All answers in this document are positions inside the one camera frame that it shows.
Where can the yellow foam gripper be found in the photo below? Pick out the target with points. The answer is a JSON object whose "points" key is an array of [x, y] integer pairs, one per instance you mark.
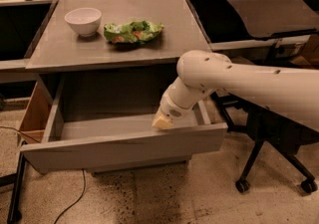
{"points": [[170, 109]]}

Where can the grey top drawer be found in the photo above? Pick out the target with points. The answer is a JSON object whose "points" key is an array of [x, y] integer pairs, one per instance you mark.
{"points": [[103, 122]]}

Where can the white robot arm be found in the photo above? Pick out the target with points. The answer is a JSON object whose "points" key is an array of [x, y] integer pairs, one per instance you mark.
{"points": [[292, 93]]}

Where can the grey drawer cabinet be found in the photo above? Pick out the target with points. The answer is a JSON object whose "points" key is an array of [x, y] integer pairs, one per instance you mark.
{"points": [[113, 59]]}

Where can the green crumpled chip bag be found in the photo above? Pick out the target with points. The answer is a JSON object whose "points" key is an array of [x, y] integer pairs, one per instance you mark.
{"points": [[136, 32]]}

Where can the black office chair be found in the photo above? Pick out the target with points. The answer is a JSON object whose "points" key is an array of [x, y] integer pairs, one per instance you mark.
{"points": [[285, 135]]}

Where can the white ceramic bowl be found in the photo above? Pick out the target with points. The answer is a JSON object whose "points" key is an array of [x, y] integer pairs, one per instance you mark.
{"points": [[84, 21]]}

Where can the brown cardboard box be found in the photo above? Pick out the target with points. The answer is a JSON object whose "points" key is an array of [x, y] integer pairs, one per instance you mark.
{"points": [[35, 118]]}

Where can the black stand leg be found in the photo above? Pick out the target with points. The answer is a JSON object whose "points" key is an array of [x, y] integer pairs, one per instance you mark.
{"points": [[15, 179]]}

